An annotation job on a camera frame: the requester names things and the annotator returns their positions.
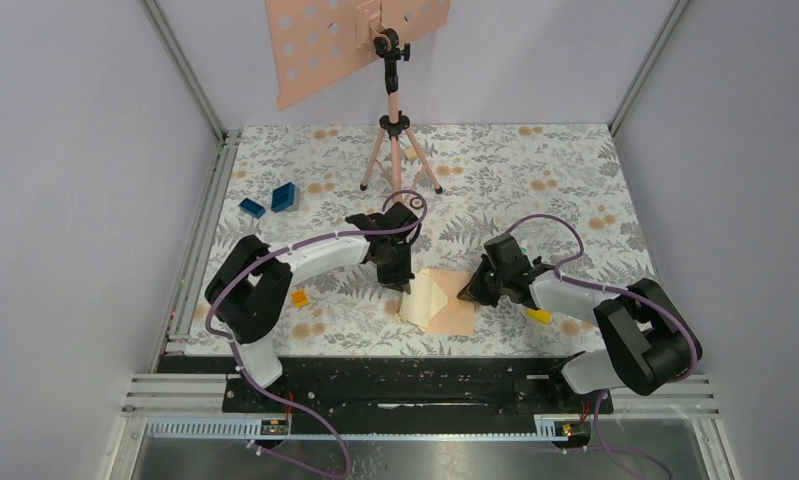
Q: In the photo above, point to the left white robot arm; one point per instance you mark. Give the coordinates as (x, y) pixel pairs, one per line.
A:
(249, 291)

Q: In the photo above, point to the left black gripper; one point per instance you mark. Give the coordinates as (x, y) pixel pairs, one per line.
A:
(400, 279)

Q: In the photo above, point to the floral patterned table mat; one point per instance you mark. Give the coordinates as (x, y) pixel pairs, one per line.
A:
(560, 188)

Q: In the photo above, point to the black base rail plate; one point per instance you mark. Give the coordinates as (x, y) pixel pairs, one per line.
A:
(433, 396)

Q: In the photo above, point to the tan paper envelope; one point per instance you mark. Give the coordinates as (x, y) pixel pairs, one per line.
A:
(433, 306)

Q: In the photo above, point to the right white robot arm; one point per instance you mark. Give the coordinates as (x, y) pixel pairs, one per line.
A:
(647, 343)

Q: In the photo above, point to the small blue toy brick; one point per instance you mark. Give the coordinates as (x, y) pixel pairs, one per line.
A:
(252, 208)

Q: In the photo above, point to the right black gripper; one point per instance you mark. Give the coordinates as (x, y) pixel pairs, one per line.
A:
(475, 291)

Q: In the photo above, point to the orange square toy brick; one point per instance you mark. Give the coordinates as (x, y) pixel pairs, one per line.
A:
(299, 299)

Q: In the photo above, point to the yellow toy brick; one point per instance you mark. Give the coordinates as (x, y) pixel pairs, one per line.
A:
(539, 315)

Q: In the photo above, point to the large blue toy brick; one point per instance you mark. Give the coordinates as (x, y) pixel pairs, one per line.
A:
(285, 198)

